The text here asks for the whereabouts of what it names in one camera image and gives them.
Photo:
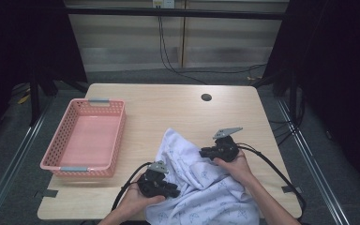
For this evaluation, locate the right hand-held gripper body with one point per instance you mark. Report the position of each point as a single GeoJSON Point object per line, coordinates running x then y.
{"type": "Point", "coordinates": [226, 150]}

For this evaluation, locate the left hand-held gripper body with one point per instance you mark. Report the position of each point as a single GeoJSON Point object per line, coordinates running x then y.
{"type": "Point", "coordinates": [151, 184]}

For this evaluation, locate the white printed cloth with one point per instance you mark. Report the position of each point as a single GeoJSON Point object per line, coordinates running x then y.
{"type": "Point", "coordinates": [200, 193]}

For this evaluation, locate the pink plastic basket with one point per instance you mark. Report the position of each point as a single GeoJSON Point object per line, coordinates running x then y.
{"type": "Point", "coordinates": [90, 137]}

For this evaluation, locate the person's left hand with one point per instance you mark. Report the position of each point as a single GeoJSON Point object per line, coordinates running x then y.
{"type": "Point", "coordinates": [137, 200]}

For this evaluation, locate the person's right hand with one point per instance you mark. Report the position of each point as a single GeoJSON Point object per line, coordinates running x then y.
{"type": "Point", "coordinates": [236, 170]}

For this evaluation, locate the black table grommet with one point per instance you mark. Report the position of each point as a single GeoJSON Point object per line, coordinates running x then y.
{"type": "Point", "coordinates": [206, 97]}

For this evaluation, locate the grey tape piece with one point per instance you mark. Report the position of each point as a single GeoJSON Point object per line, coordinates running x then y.
{"type": "Point", "coordinates": [289, 189]}
{"type": "Point", "coordinates": [50, 193]}

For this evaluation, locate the black curtain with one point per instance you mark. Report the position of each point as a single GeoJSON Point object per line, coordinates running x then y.
{"type": "Point", "coordinates": [22, 37]}
{"type": "Point", "coordinates": [340, 78]}

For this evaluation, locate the black horizontal bar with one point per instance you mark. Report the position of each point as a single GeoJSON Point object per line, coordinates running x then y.
{"type": "Point", "coordinates": [168, 12]}

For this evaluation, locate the black stand leg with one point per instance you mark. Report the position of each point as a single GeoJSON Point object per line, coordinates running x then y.
{"type": "Point", "coordinates": [35, 100]}

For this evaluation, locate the yellow floor item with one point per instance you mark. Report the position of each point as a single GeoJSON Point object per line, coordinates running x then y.
{"type": "Point", "coordinates": [23, 99]}

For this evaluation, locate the metal floor rail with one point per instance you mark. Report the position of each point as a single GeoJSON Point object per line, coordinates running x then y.
{"type": "Point", "coordinates": [15, 156]}
{"type": "Point", "coordinates": [312, 162]}

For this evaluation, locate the white wall outlet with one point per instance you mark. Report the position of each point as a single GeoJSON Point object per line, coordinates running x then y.
{"type": "Point", "coordinates": [164, 3]}

